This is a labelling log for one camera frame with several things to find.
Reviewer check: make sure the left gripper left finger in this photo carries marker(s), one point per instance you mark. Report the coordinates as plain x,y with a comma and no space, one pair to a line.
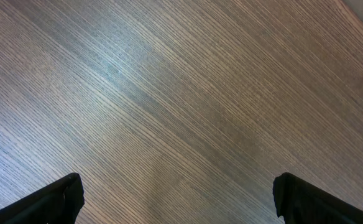
58,202

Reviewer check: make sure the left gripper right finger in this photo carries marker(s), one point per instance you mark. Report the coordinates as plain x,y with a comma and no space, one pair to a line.
298,201

